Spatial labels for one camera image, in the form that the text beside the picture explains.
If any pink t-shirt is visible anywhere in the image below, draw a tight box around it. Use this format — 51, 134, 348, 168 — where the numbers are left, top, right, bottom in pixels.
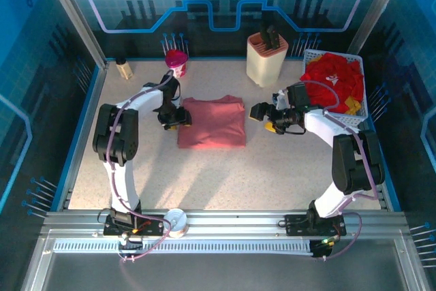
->
176, 95, 247, 150

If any cream knife block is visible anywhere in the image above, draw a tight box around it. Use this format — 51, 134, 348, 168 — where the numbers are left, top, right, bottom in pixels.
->
245, 31, 290, 89

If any cup with pink lid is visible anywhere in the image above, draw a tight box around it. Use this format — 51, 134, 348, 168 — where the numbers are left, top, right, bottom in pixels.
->
165, 49, 189, 78

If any small bottle with black cap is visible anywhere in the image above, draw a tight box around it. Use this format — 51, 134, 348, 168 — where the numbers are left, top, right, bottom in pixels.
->
114, 56, 134, 80

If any white plastic basket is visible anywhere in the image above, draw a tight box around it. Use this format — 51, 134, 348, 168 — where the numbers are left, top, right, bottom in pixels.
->
299, 48, 369, 125

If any red t-shirt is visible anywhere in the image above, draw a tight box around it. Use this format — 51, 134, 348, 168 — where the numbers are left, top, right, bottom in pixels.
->
299, 52, 364, 114

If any white tape roll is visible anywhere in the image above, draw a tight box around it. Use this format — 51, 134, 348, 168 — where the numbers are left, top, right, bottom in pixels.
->
162, 209, 189, 239

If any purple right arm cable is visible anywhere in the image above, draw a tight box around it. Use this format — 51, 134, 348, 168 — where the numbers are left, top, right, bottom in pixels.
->
299, 79, 379, 262

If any black knife handle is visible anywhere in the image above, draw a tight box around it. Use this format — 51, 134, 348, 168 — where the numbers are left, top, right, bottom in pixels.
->
258, 24, 270, 48
267, 25, 281, 50

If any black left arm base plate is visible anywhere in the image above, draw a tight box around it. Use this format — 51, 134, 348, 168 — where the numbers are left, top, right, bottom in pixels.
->
103, 209, 165, 237

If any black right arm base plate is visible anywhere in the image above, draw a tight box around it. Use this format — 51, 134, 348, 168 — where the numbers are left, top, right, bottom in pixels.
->
284, 213, 347, 237

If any aluminium rail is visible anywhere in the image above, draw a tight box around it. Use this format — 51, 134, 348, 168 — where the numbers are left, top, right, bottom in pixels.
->
40, 209, 411, 239

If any white slotted cable duct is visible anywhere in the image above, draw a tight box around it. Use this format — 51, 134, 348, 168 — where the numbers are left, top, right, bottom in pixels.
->
52, 239, 315, 255

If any aluminium frame post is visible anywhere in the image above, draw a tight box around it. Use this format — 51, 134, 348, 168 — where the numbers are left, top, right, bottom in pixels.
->
37, 0, 110, 71
346, 0, 410, 56

